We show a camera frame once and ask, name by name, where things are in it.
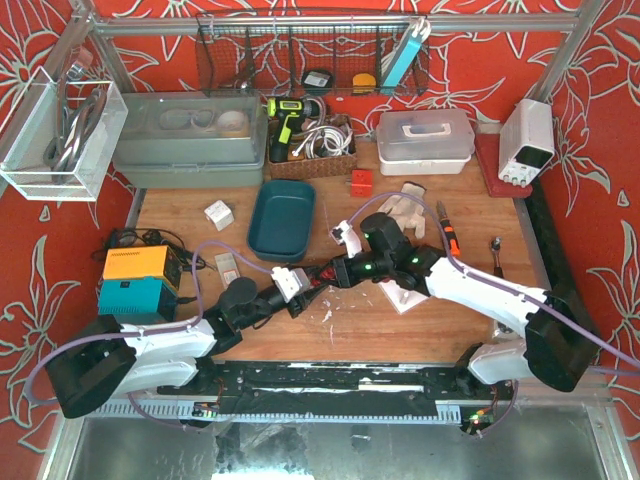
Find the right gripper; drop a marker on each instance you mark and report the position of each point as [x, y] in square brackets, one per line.
[338, 272]

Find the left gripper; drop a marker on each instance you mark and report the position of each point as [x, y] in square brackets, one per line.
[298, 302]

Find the white work glove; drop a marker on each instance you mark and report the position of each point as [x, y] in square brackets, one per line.
[407, 214]

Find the orange black screwdriver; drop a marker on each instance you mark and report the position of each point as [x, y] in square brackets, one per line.
[450, 234]

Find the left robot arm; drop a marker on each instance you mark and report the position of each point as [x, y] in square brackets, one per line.
[109, 359]

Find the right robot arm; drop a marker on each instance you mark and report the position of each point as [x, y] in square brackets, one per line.
[545, 348]

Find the teal plastic tray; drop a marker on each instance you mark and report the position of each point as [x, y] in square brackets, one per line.
[281, 223]

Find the white peg board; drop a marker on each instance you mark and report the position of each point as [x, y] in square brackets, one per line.
[401, 299]

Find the orange cube power socket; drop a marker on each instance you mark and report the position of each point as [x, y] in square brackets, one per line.
[361, 183]

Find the woven wicker basket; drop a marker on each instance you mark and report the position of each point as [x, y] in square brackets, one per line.
[302, 168]

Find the white cube power socket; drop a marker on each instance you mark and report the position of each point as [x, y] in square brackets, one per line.
[219, 214]

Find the white lidded plastic case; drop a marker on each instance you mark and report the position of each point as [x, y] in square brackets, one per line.
[424, 142]

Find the yellow black power drill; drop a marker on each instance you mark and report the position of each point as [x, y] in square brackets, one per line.
[290, 114]

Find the orange teal battery charger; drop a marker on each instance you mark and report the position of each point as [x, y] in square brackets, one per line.
[140, 285]

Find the small ratchet tool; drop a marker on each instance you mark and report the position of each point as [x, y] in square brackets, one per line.
[495, 248]

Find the wooden button box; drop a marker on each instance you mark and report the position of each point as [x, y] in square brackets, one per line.
[501, 332]

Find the grey plastic storage box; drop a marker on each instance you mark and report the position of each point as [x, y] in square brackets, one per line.
[180, 140]

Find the black round tape measure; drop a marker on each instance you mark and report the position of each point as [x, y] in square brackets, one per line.
[317, 82]

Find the yellow tape measure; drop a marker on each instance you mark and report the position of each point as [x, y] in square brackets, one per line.
[363, 84]

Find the white power supply unit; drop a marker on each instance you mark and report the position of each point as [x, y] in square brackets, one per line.
[526, 143]

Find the teal white box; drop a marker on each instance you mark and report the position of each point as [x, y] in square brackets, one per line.
[395, 64]

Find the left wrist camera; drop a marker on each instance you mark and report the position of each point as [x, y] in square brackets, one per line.
[290, 281]

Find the black wire basket shelf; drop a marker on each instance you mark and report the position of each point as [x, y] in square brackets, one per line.
[267, 52]

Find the clear acrylic wall bin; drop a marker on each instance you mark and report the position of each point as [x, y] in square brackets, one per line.
[61, 149]

